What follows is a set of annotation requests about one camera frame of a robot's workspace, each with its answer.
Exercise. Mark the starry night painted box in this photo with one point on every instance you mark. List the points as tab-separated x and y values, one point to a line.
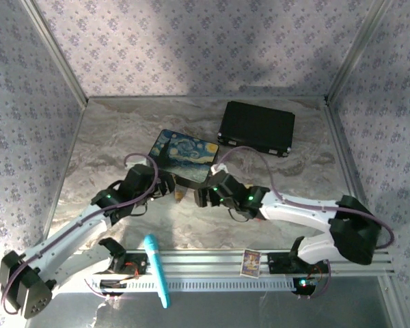
186	155

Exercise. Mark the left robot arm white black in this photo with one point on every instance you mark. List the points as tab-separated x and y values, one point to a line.
61	235

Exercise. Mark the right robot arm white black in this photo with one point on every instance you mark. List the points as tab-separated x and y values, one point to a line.
294	210

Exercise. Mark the small picture card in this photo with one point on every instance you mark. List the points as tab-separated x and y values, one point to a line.
250	263

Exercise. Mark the cyan pen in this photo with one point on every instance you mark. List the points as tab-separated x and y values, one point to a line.
156	266

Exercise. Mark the black hard case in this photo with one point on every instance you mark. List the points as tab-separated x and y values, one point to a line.
258	126

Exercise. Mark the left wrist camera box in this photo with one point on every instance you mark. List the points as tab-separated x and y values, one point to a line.
129	166

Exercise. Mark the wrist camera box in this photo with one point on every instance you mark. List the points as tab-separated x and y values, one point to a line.
218	168
129	166

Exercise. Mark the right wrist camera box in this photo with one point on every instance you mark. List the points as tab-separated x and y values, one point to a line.
218	168

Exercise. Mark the aluminium rail beam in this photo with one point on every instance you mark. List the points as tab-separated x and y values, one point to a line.
205	261

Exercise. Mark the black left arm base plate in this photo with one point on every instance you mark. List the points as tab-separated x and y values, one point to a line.
136	264

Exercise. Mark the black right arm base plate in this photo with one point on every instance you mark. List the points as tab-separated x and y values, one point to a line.
280	263

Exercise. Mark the aluminium frame post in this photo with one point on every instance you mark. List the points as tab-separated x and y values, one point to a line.
54	51
357	48

